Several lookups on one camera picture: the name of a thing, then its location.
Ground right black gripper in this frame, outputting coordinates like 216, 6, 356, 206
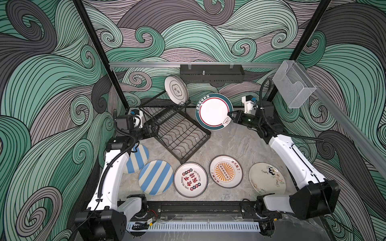
227, 110, 261, 131

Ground green red rimmed plate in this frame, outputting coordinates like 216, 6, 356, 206
195, 93, 234, 131

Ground black wire dish rack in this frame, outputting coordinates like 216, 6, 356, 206
139, 90, 211, 164

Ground white plate black motif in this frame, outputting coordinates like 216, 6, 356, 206
164, 75, 189, 105

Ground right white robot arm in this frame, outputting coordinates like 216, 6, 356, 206
228, 90, 341, 220

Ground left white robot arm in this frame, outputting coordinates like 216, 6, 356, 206
74, 108, 157, 241

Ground blue striped plate far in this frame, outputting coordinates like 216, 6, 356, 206
123, 144, 149, 174

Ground blue striped plate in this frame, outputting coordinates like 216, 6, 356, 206
123, 144, 149, 174
138, 160, 174, 195

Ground blue striped plate near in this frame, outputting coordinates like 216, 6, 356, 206
138, 160, 174, 195

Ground orange sunburst plate near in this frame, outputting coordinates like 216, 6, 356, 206
209, 155, 243, 189

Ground black perforated metal tray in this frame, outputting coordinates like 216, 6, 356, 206
180, 64, 245, 84

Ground white plate red characters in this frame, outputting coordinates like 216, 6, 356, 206
173, 162, 208, 198

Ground clear plastic holder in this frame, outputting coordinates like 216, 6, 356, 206
272, 60, 316, 109

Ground cream plate with drawing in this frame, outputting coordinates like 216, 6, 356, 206
249, 163, 286, 196

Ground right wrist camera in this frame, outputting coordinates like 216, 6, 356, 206
242, 95, 257, 115

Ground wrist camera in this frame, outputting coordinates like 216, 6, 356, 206
130, 108, 145, 129
242, 95, 257, 115

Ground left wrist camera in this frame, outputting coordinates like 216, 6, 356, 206
130, 108, 145, 129

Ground aluminium rail back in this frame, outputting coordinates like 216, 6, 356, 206
109, 61, 281, 69

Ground aluminium rail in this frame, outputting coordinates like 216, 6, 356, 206
299, 64, 386, 177
109, 61, 281, 69

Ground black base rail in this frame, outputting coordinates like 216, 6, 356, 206
81, 200, 320, 220

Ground white slotted cable duct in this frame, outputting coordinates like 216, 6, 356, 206
139, 222, 260, 233

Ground aluminium rail right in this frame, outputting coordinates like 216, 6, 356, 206
299, 64, 386, 177

